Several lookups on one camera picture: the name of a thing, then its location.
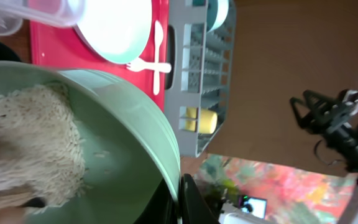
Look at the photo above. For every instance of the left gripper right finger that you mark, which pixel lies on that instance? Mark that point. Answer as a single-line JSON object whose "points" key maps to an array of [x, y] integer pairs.
{"points": [[194, 209]]}

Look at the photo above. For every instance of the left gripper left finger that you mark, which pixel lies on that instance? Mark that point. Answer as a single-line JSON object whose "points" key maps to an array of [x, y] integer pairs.
{"points": [[34, 203]]}

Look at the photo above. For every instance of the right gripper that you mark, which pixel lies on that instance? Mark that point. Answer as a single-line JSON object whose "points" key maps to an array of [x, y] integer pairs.
{"points": [[323, 115]]}

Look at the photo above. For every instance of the rice and food scraps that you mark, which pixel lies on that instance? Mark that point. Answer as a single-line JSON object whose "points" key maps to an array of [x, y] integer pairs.
{"points": [[40, 147]]}

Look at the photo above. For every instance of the yellow cup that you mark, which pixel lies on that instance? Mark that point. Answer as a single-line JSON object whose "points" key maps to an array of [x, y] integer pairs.
{"points": [[207, 123]]}

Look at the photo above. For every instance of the green bowl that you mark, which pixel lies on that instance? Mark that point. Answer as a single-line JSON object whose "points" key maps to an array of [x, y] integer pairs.
{"points": [[129, 146]]}

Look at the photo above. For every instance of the light blue bowl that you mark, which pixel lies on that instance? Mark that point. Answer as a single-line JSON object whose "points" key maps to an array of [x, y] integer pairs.
{"points": [[217, 11]]}

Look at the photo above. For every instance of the white plastic spoon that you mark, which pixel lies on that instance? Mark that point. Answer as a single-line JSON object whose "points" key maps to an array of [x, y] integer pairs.
{"points": [[158, 38]]}

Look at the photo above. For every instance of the white plastic fork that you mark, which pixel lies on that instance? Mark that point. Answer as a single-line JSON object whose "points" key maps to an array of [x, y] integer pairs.
{"points": [[138, 65]]}

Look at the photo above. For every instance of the light blue plate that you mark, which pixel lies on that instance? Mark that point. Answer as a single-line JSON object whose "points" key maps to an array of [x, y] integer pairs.
{"points": [[116, 30]]}

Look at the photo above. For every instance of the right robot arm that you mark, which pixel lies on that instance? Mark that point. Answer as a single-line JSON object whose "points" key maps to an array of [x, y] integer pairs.
{"points": [[344, 141]]}

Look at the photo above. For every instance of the grey dishwasher rack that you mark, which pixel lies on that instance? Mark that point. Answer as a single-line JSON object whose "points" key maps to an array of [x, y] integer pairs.
{"points": [[201, 73]]}

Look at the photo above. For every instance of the clear plastic waste bin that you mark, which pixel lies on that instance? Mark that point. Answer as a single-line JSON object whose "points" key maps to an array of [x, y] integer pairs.
{"points": [[57, 13]]}

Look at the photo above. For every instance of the red serving tray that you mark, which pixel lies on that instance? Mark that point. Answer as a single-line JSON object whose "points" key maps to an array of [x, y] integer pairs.
{"points": [[62, 48]]}

